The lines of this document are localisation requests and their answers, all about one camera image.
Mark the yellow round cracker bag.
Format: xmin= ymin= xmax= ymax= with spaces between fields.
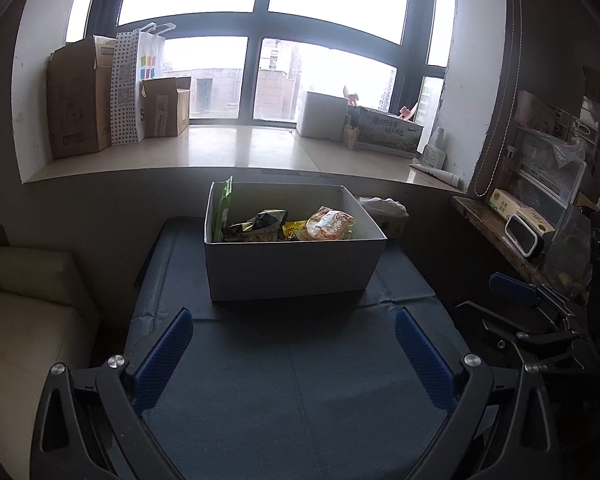
xmin=304 ymin=206 xmax=356 ymax=240

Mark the green snack packet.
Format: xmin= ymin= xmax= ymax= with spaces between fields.
xmin=213 ymin=177 xmax=233 ymax=243

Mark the black yellow chip bag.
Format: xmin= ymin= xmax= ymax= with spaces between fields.
xmin=222 ymin=209 xmax=288 ymax=243

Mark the large yellow snack bag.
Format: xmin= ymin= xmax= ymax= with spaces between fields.
xmin=283 ymin=220 xmax=310 ymax=242

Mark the white digital clock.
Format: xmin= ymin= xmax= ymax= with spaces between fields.
xmin=504 ymin=214 xmax=539 ymax=258

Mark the wooden side shelf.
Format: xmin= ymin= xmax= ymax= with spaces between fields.
xmin=451 ymin=195 xmax=550 ymax=285

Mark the beige tea box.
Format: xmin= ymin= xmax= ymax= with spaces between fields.
xmin=488 ymin=188 xmax=555 ymax=236

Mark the rolled white paper tube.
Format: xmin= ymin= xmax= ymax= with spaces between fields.
xmin=410 ymin=162 xmax=462 ymax=188

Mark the tissue box with bag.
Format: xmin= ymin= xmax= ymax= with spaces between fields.
xmin=358 ymin=197 xmax=410 ymax=240

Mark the white plastic bottle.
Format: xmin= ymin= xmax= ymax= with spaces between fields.
xmin=420 ymin=127 xmax=446 ymax=169

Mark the white cardboard storage box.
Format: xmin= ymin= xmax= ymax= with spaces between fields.
xmin=204 ymin=182 xmax=387 ymax=302

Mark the cream leather sofa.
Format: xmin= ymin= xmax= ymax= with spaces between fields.
xmin=0 ymin=246 xmax=92 ymax=479

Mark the clear plastic drawer unit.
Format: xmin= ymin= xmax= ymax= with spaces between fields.
xmin=506 ymin=90 xmax=600 ymax=226

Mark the printed landscape carton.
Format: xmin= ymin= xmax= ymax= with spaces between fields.
xmin=349 ymin=106 xmax=422 ymax=157

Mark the small wicker basket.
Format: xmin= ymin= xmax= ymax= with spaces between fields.
xmin=341 ymin=115 xmax=360 ymax=151

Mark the white box on sill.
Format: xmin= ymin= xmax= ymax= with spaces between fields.
xmin=297 ymin=91 xmax=348 ymax=142

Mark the small open cardboard box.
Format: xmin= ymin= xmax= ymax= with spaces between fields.
xmin=140 ymin=76 xmax=192 ymax=138

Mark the tall brown cardboard box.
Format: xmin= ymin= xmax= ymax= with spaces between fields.
xmin=46 ymin=36 xmax=116 ymax=159

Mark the dotted white paper bag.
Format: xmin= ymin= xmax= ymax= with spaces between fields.
xmin=110 ymin=23 xmax=176 ymax=145

